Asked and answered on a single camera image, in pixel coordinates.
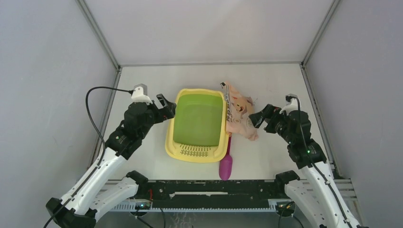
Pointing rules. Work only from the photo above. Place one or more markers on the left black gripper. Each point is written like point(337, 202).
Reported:
point(167, 112)

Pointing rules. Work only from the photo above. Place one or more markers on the white slotted cable duct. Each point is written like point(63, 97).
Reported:
point(238, 206)

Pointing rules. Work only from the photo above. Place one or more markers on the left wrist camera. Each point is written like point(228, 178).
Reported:
point(139, 94)

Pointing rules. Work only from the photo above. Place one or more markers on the magenta plastic scoop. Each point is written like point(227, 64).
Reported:
point(225, 166)

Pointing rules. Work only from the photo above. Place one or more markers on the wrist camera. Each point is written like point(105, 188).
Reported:
point(292, 104)
point(139, 94)

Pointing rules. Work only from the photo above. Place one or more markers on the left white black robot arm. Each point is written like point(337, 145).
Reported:
point(84, 205)

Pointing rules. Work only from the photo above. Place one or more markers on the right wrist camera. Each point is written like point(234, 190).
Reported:
point(292, 104)

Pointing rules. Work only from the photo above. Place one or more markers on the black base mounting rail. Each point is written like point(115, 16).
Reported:
point(201, 191)

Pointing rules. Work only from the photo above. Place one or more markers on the pink cat litter bag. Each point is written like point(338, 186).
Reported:
point(239, 108)

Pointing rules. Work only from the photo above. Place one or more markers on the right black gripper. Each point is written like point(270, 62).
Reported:
point(257, 118)

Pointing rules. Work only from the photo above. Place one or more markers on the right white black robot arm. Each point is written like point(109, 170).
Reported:
point(325, 207)

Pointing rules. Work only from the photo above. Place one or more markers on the yellow green litter box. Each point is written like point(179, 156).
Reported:
point(198, 133)

